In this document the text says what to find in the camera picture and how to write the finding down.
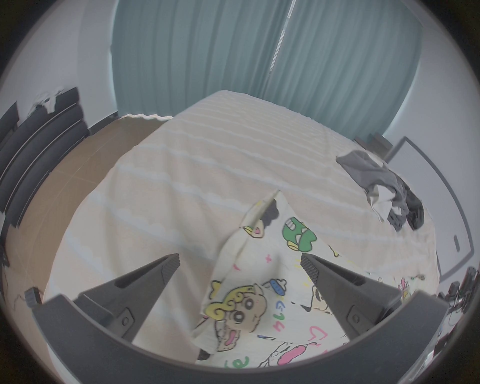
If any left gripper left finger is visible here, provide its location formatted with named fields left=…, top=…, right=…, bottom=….
left=73, top=253, right=181, bottom=344

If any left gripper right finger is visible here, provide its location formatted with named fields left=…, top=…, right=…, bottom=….
left=300, top=253, right=404, bottom=341

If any white printed pyjama top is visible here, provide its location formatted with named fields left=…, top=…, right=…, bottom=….
left=191, top=189, right=439, bottom=370

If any black power adapter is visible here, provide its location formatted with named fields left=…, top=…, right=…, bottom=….
left=24, top=287, right=43, bottom=307

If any white garment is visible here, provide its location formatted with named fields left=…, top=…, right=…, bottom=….
left=365, top=184, right=395, bottom=223

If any dark grey garment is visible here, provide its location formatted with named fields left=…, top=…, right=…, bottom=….
left=388, top=176, right=410, bottom=232

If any black garment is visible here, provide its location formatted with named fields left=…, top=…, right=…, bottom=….
left=407, top=189, right=425, bottom=231

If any bed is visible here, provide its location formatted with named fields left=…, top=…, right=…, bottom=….
left=43, top=89, right=471, bottom=370

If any grey bedside table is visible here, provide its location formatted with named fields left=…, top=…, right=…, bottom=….
left=354, top=133, right=393, bottom=159

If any white cloth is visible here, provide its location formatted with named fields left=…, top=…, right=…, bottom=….
left=32, top=87, right=65, bottom=114

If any blue-green curtain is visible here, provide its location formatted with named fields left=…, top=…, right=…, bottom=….
left=110, top=0, right=286, bottom=118
left=268, top=0, right=423, bottom=140

